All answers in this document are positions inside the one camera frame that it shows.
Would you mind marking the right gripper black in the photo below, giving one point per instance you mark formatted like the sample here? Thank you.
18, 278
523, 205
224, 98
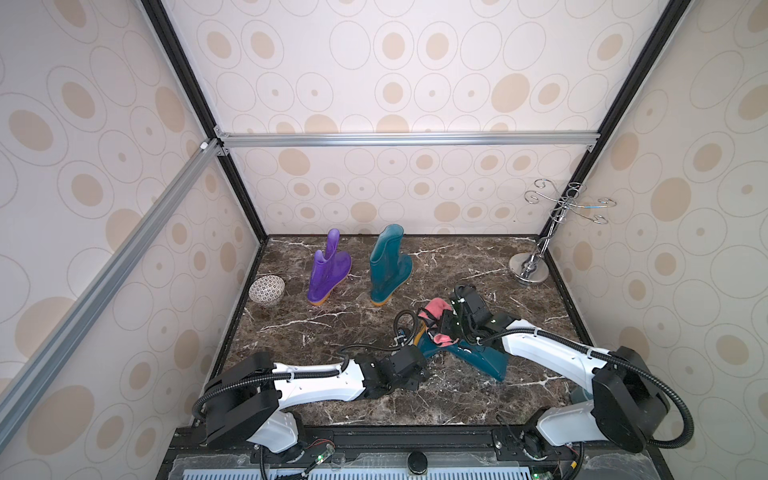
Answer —
453, 323

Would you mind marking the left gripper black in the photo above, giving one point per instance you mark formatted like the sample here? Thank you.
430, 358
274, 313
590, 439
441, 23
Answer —
417, 379

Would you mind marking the pink cloth black trim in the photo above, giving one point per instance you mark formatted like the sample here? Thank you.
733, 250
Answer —
439, 319

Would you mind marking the teal rubber boot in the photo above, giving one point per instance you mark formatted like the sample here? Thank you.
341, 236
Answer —
485, 359
389, 268

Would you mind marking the purple rubber boot yellow sole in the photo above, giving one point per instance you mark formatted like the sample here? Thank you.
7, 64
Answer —
330, 267

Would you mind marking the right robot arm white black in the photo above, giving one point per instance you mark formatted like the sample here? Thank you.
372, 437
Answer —
627, 405

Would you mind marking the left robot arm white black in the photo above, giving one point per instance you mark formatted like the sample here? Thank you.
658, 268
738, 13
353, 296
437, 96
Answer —
250, 402

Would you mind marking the chrome hook stand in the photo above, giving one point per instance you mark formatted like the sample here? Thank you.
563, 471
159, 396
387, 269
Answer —
531, 268

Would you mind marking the grey-blue ceramic cup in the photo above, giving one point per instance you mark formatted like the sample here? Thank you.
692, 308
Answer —
579, 395

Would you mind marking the patterned white bowl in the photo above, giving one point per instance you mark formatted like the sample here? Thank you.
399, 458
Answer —
267, 290

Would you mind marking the horizontal aluminium bar back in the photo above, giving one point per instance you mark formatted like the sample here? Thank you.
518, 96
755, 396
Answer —
263, 140

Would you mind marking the diagonal aluminium bar left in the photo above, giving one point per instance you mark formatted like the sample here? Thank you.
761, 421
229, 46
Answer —
48, 360

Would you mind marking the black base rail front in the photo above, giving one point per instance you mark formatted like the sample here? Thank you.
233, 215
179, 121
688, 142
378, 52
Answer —
408, 452

